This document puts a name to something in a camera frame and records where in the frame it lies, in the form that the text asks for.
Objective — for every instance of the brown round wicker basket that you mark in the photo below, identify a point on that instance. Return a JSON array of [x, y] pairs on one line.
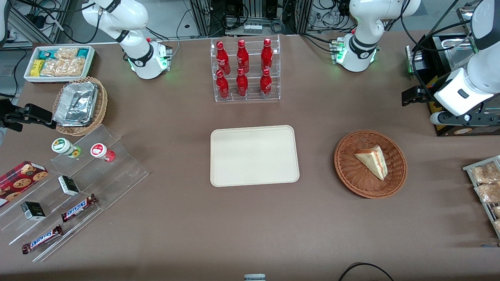
[[351, 171]]

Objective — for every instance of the stacked aluminium foil containers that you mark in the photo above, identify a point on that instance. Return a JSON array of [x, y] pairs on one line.
[[76, 103]]

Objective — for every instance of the red plaid cookie box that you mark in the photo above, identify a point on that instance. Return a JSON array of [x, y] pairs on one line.
[[19, 179]]

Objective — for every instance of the triangular sandwich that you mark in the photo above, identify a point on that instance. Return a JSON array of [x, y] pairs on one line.
[[373, 162]]

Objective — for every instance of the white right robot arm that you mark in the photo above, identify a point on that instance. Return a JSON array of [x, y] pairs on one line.
[[133, 23]]

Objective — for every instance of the clear bag of pastries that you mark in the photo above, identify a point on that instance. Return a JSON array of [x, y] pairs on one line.
[[488, 193], [486, 173]]

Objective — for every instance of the black food warmer machine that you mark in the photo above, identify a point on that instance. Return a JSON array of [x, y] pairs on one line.
[[453, 130]]

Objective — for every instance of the white power strip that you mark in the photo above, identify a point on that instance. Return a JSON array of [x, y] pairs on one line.
[[252, 28]]

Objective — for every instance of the snickers chocolate bar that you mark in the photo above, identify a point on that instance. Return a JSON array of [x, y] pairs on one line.
[[78, 208], [42, 239]]

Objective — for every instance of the clear acrylic stepped display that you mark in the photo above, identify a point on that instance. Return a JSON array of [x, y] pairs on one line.
[[117, 171]]

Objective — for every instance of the red cola bottle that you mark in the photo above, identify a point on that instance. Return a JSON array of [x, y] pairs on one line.
[[265, 84], [242, 57], [266, 55], [222, 58], [241, 85], [222, 86]]

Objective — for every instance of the clear acrylic bottle rack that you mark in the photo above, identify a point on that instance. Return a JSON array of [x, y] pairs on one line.
[[252, 95]]

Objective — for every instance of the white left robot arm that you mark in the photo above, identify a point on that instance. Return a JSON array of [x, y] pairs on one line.
[[363, 23]]

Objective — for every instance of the clear cracker bag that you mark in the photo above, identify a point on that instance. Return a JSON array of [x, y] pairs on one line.
[[66, 53], [64, 67]]

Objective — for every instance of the green lid snack cup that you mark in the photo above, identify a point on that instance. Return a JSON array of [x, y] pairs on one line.
[[62, 146]]

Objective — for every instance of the yellow snack pack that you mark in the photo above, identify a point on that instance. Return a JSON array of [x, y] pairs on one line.
[[36, 68]]

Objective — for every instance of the teal snack pack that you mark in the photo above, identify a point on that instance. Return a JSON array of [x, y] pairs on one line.
[[47, 54], [83, 52]]

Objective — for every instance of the small black box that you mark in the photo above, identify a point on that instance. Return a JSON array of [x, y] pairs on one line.
[[68, 185], [33, 210]]

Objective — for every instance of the white rectangular snack bin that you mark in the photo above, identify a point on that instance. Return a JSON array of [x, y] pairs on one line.
[[29, 78]]

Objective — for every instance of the beige rectangular tray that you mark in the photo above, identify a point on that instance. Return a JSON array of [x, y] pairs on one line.
[[254, 156]]

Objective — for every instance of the tan oval wicker basket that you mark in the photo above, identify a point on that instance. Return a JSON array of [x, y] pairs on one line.
[[100, 109]]

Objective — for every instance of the tray of packaged crackers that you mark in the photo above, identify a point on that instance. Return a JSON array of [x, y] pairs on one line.
[[468, 168]]

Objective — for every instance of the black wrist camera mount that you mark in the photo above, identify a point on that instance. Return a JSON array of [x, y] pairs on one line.
[[476, 117]]

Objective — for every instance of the red lid snack cup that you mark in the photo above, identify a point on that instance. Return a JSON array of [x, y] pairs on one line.
[[99, 151]]

